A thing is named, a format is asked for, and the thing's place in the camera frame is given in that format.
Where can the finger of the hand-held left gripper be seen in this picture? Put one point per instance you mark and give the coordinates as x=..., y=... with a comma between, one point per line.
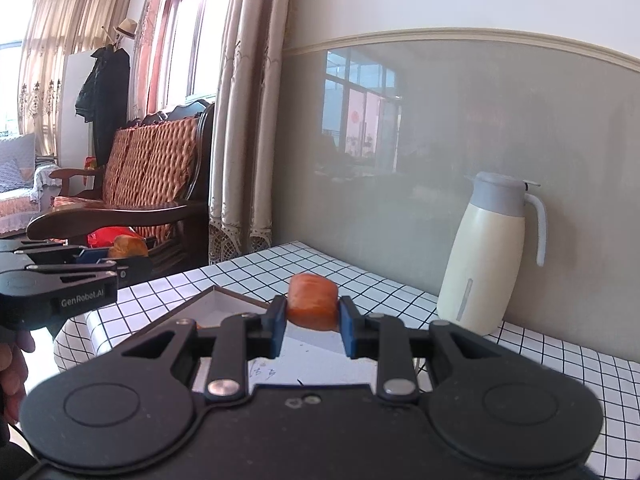
x=135, y=269
x=50, y=252

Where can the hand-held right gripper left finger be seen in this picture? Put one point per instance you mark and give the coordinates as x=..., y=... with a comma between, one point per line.
x=279, y=327

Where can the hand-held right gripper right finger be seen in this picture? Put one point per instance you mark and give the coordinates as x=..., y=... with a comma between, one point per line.
x=347, y=330

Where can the carrot chunk with dark spots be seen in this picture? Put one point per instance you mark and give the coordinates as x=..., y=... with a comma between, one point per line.
x=127, y=246

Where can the orange carrot chunk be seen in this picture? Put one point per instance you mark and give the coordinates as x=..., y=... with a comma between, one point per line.
x=310, y=305

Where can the brown cardboard box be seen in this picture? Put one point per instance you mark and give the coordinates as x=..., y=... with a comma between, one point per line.
x=310, y=360

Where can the person's left hand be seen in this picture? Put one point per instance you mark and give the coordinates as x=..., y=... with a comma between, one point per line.
x=12, y=375

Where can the red plastic bag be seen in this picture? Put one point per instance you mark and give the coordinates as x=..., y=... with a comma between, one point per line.
x=102, y=236

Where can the light covered sofa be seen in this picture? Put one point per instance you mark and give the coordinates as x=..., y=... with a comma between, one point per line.
x=20, y=180

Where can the wooden sofa orange cushions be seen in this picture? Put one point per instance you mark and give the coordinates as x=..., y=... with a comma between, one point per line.
x=150, y=160

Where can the white cabinet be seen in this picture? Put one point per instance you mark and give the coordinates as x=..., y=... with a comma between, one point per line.
x=70, y=110

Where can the cream thermos jug grey lid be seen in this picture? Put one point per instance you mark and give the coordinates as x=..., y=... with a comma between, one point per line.
x=480, y=260

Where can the black hanging coat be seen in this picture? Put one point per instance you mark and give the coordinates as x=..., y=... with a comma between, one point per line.
x=107, y=95

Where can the window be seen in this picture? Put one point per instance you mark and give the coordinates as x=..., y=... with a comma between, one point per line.
x=195, y=35
x=10, y=85

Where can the beige lace-trimmed curtain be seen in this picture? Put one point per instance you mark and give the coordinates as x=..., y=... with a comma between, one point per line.
x=250, y=110

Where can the white black checkered tablecloth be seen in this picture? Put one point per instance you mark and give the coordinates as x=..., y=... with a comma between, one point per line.
x=550, y=360

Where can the beige patterned curtain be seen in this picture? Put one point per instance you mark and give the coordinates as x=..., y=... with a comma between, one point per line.
x=55, y=35

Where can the pinkish sheer curtain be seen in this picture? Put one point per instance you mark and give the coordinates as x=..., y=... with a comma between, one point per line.
x=152, y=35

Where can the straw hat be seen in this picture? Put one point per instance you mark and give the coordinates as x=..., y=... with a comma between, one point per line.
x=126, y=27

